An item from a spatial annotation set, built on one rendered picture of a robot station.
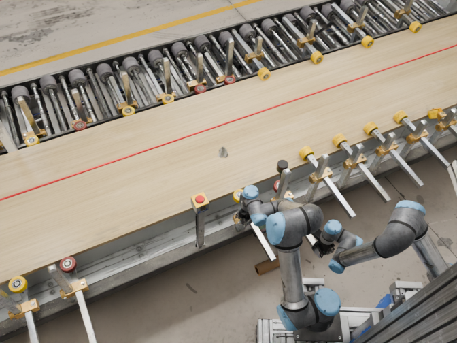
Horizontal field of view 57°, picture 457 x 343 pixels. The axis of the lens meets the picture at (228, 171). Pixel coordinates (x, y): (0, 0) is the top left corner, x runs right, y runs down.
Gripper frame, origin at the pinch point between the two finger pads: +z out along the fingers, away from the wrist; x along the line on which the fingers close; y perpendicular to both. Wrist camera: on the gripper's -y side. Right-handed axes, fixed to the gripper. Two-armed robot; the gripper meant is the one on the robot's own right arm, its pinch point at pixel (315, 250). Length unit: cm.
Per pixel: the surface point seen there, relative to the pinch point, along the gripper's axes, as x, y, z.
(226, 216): -31, -50, 21
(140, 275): -93, -33, 13
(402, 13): 174, -142, -14
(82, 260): -120, -56, 15
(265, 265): -7, -27, 75
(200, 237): -55, -34, 0
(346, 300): 36, 19, 83
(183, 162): -46, -81, -7
